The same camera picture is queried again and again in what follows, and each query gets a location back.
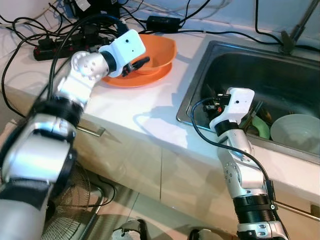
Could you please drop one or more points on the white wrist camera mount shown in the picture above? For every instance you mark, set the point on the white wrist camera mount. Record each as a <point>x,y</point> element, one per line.
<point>125,50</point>
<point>237,102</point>

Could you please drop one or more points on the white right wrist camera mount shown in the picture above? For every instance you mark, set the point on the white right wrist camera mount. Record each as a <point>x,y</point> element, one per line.
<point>237,102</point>

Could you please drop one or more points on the stainless steel sink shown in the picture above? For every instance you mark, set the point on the stainless steel sink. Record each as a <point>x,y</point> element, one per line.
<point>260,75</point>

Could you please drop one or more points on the orange plastic bowl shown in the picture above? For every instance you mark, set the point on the orange plastic bowl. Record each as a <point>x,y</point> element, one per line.
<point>157,52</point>

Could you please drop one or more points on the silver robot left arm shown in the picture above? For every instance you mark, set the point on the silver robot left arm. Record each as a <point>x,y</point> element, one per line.
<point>40,150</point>

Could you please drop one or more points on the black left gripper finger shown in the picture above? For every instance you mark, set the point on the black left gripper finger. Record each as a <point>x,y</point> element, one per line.
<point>140,63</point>

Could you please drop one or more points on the translucent white bowl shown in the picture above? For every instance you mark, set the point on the translucent white bowl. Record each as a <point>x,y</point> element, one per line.
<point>295,132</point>

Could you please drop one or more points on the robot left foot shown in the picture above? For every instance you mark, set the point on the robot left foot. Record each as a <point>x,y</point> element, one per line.
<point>130,231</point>

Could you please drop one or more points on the green plate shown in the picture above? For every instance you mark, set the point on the green plate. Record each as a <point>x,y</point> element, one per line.
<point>260,129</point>

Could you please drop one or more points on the black power adapter brick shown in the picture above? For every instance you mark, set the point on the black power adapter brick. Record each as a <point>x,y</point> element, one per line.
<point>163,24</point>

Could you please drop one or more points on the black power strip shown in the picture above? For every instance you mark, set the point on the black power strip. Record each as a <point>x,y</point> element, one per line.
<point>47,50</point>

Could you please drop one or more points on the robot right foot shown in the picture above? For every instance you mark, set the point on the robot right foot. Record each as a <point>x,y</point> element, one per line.
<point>203,235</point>

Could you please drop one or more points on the orange plastic plate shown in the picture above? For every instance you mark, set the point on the orange plastic plate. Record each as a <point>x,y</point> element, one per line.
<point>145,80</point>

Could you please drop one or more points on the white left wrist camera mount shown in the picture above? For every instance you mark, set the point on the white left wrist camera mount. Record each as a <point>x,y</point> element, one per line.
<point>125,50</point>

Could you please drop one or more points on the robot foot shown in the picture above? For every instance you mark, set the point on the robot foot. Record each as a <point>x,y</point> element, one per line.
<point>130,231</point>
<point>203,235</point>

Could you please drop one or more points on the dark metal faucet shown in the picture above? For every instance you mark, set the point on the dark metal faucet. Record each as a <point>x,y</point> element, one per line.
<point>289,42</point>

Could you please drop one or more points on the black box with white label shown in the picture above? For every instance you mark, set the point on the black box with white label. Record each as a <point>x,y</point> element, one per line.
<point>95,6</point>

